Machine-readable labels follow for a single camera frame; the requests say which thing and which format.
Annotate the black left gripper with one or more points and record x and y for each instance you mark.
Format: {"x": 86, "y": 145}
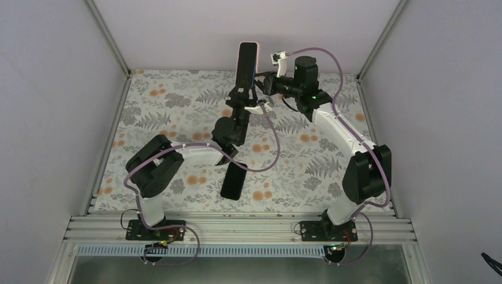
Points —
{"x": 241, "y": 99}

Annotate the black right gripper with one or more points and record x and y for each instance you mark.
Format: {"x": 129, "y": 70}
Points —
{"x": 268, "y": 86}

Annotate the blue black phone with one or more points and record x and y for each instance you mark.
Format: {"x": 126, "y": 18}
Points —
{"x": 247, "y": 64}

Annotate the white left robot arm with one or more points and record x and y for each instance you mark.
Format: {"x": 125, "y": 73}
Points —
{"x": 152, "y": 168}

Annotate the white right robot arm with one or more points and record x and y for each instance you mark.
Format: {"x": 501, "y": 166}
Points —
{"x": 368, "y": 174}

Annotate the floral patterned table mat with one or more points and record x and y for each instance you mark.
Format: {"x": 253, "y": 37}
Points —
{"x": 294, "y": 165}

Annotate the black object at edge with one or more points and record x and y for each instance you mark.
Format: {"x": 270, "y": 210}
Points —
{"x": 493, "y": 264}

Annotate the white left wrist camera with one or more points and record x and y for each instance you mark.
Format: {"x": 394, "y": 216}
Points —
{"x": 263, "y": 106}

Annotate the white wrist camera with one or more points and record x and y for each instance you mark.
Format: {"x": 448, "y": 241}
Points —
{"x": 279, "y": 59}
{"x": 263, "y": 106}

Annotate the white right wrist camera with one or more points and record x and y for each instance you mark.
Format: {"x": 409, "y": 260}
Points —
{"x": 279, "y": 59}

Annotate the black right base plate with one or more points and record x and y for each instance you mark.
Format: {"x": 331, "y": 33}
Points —
{"x": 324, "y": 231}

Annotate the aluminium front rail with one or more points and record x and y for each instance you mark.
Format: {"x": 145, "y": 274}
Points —
{"x": 251, "y": 229}

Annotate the slotted grey cable duct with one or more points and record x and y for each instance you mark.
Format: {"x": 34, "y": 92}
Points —
{"x": 209, "y": 250}

